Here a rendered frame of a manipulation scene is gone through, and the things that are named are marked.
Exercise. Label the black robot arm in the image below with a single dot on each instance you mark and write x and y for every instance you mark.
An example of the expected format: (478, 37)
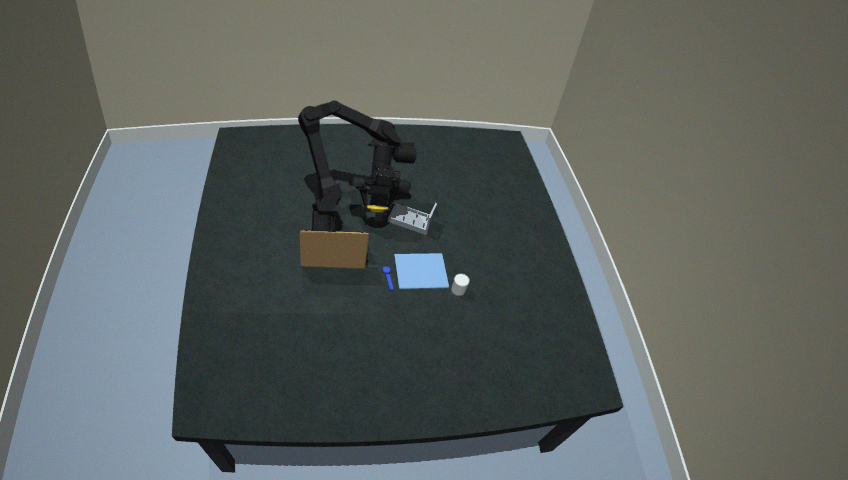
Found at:
(329, 190)

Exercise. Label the white cylinder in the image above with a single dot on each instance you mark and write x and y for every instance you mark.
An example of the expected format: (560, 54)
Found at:
(460, 284)

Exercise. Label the dark grey dish rack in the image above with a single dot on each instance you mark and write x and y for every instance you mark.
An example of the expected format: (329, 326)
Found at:
(411, 219)

